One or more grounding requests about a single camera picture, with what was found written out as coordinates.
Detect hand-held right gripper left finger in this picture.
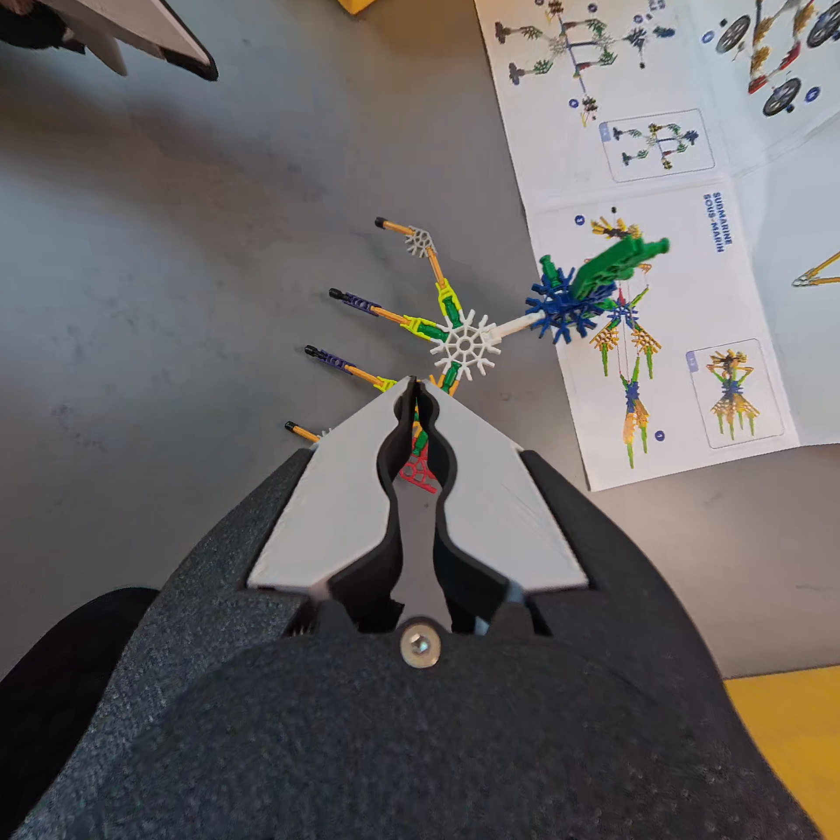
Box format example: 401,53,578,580
246,376,418,631

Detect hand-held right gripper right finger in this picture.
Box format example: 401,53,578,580
417,379,589,634

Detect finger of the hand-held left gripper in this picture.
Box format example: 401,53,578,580
49,0,219,83

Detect multicoloured toy hand assembly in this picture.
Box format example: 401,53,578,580
284,217,614,496

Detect grey desk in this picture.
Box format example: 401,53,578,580
0,0,840,683

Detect white toy instruction sheet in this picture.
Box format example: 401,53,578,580
474,0,840,493

